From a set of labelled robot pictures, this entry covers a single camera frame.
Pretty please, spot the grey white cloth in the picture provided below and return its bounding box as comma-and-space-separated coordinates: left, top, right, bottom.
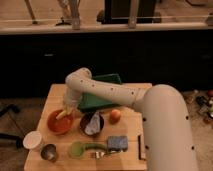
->
85, 113, 100, 135

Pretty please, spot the orange fruit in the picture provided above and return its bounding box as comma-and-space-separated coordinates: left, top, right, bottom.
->
109, 109, 121, 124

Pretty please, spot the brown scrub brush block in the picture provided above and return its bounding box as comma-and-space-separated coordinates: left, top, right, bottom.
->
137, 134, 146, 161

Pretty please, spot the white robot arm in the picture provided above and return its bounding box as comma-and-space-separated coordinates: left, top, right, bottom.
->
64, 68, 199, 171

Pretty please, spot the yellow banana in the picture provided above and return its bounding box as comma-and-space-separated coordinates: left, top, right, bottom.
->
56, 110, 67, 120

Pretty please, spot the green plastic tray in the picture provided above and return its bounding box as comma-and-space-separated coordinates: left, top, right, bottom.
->
77, 73, 124, 113

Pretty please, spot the white cup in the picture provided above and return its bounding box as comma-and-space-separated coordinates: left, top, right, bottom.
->
23, 131, 44, 151

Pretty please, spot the green scoop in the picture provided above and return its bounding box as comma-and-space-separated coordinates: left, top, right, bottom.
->
68, 141, 107, 159

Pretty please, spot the metal cup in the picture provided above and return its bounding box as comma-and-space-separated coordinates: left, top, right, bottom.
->
40, 144, 58, 162

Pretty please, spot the blue sponge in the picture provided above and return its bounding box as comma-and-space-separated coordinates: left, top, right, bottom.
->
107, 136, 128, 151

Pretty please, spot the red bowl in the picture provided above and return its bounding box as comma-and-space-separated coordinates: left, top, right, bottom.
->
47, 109, 73, 135

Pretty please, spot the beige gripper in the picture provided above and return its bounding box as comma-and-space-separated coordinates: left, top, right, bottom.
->
63, 88, 82, 115

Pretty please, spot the dark bowl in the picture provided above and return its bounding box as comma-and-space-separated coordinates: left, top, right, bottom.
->
80, 112, 104, 136

